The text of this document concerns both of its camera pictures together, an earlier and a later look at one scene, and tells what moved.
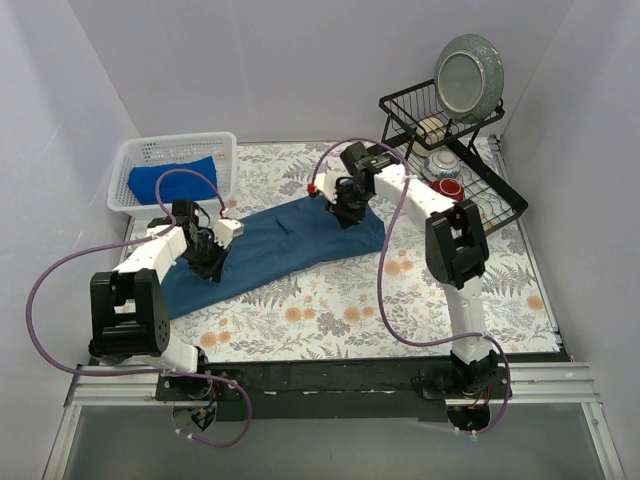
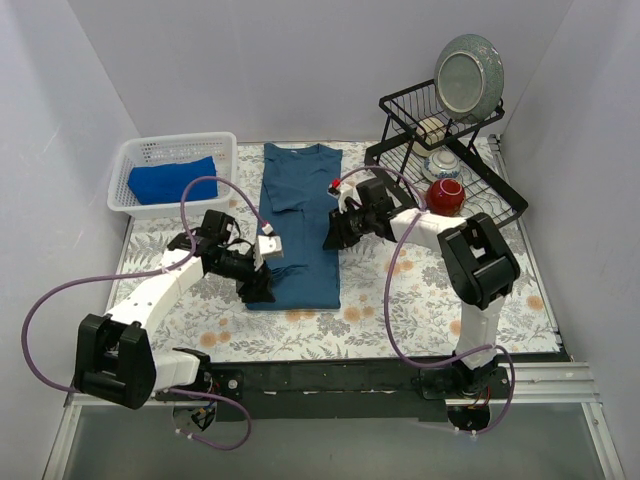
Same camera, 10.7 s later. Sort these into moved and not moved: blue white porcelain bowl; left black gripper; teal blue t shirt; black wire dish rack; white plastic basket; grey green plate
Moved: left black gripper; teal blue t shirt
Not moved: white plastic basket; black wire dish rack; grey green plate; blue white porcelain bowl
